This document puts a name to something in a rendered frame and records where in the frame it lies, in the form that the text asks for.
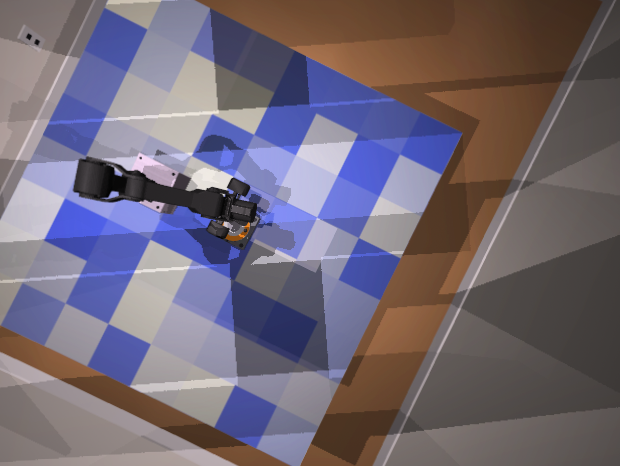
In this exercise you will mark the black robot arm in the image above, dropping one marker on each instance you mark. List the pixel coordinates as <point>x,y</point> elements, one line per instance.
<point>95,179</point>

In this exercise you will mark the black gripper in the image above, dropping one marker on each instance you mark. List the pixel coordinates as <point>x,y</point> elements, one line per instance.
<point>216,228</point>

